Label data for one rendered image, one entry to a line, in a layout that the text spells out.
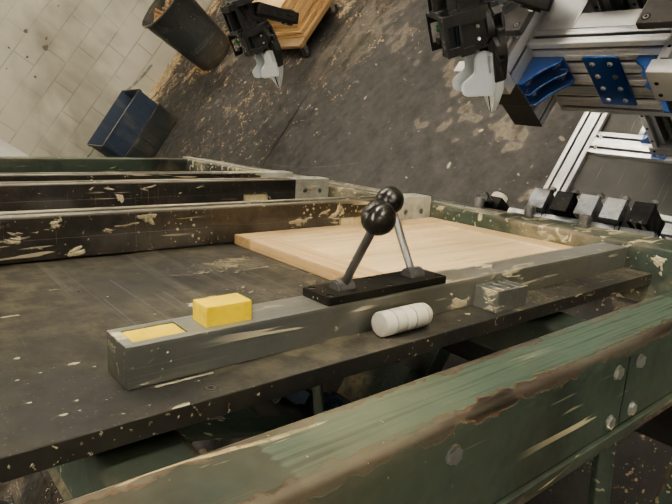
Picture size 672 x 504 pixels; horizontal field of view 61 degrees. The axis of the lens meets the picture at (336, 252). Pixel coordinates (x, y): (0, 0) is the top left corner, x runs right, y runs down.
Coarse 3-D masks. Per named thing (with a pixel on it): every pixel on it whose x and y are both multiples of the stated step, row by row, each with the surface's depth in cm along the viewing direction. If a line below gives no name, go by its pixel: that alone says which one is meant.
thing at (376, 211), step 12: (372, 204) 60; (384, 204) 60; (372, 216) 59; (384, 216) 59; (372, 228) 60; (384, 228) 59; (360, 252) 63; (348, 276) 65; (336, 288) 65; (348, 288) 66
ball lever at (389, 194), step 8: (384, 192) 75; (392, 192) 74; (400, 192) 75; (384, 200) 74; (392, 200) 74; (400, 200) 75; (400, 208) 75; (400, 224) 75; (400, 232) 75; (400, 240) 75; (408, 248) 75; (408, 256) 74; (408, 264) 74; (408, 272) 73; (416, 272) 73
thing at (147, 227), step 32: (0, 224) 84; (32, 224) 87; (64, 224) 90; (96, 224) 93; (128, 224) 96; (160, 224) 100; (192, 224) 104; (224, 224) 108; (256, 224) 113; (288, 224) 118; (320, 224) 123; (0, 256) 85; (32, 256) 88; (64, 256) 91
